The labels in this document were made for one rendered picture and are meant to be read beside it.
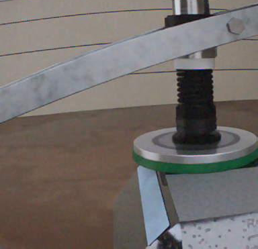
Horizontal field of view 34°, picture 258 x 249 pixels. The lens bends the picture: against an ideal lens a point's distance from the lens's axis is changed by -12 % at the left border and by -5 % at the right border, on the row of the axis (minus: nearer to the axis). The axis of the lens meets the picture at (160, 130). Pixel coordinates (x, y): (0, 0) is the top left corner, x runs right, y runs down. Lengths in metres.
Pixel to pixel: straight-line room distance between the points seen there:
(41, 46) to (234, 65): 3.02
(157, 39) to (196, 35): 0.06
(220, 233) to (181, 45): 0.31
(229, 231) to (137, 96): 6.26
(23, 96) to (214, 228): 0.35
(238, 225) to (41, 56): 6.23
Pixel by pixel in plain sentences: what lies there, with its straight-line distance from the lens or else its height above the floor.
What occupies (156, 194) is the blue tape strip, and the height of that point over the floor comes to 0.85.
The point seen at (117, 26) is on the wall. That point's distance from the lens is 6.65.
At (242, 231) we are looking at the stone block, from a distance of 0.52.
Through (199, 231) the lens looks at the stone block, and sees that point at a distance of 0.51.
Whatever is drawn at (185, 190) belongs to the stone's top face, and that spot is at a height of 0.87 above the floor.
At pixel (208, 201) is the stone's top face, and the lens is 0.56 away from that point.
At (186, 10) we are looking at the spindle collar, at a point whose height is 1.12.
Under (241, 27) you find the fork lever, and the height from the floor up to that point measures 1.09.
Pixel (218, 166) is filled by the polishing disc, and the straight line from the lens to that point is 0.67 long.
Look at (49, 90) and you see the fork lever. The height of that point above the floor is 1.00.
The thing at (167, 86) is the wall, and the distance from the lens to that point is 6.80.
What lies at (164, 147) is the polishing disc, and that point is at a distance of 0.72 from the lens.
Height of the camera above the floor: 1.08
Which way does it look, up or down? 12 degrees down
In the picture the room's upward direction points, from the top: 2 degrees counter-clockwise
